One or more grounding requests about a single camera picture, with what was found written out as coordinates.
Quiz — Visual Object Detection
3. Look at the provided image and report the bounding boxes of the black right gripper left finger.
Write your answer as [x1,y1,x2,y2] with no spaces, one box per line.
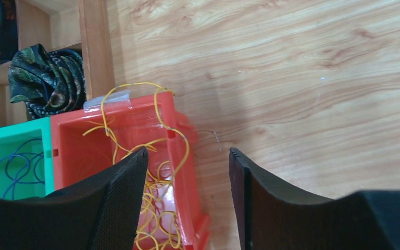
[0,147,148,249]

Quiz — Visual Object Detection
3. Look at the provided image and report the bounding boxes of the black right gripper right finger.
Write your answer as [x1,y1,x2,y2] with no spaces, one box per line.
[229,147,400,249]

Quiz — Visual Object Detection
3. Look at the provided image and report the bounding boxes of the yellow wires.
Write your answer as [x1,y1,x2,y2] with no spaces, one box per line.
[82,82,191,250]

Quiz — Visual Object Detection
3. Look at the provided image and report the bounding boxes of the red plastic bin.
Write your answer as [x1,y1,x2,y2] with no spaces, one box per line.
[51,92,210,249]

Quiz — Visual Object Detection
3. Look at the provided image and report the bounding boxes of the green plastic bin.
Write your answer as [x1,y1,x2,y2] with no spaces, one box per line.
[0,118,55,200]

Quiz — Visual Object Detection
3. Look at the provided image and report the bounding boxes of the clear tape strip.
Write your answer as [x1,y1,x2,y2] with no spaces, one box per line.
[83,89,131,113]

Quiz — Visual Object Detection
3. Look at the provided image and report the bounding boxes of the rolled green patterned tie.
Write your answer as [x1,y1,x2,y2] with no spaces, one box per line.
[8,44,86,119]

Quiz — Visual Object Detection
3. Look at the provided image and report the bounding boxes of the wooden compartment tray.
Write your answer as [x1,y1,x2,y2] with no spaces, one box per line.
[0,0,115,127]

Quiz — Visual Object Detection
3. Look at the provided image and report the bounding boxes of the purple wires in green bin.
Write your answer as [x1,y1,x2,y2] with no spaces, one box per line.
[0,137,45,201]

